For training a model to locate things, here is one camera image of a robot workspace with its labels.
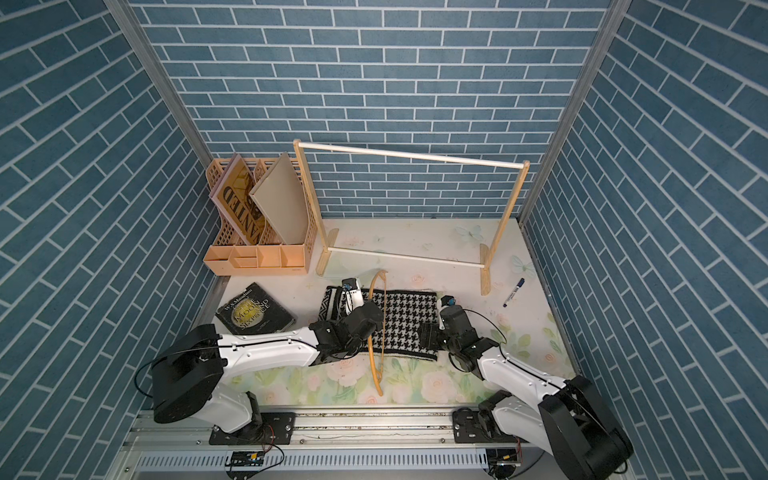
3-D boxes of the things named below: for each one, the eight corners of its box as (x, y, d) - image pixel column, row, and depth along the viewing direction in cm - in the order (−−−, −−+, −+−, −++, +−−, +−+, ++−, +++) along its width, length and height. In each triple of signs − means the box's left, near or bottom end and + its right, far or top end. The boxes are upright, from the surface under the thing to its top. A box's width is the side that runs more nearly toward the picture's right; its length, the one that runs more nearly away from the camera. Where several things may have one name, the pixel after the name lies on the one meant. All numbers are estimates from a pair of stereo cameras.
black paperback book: (215, 315, 95) (212, 312, 94) (255, 283, 103) (253, 280, 102) (255, 357, 87) (253, 355, 85) (296, 320, 95) (295, 317, 93)
